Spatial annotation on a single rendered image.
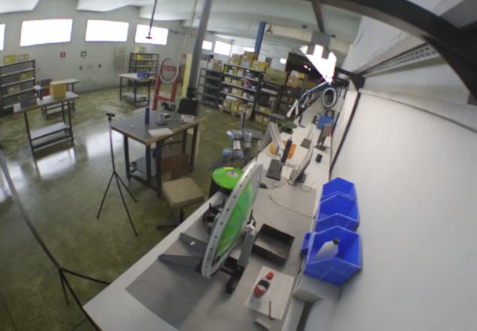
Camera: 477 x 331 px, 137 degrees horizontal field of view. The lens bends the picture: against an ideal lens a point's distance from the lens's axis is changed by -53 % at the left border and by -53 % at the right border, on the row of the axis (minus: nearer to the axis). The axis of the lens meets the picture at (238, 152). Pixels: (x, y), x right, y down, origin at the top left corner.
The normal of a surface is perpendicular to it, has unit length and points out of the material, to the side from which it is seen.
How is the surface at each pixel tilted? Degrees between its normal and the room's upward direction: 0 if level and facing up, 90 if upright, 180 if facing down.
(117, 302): 0
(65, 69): 90
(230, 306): 0
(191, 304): 0
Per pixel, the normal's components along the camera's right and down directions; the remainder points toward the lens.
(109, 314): 0.20, -0.88
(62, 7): 0.88, 0.36
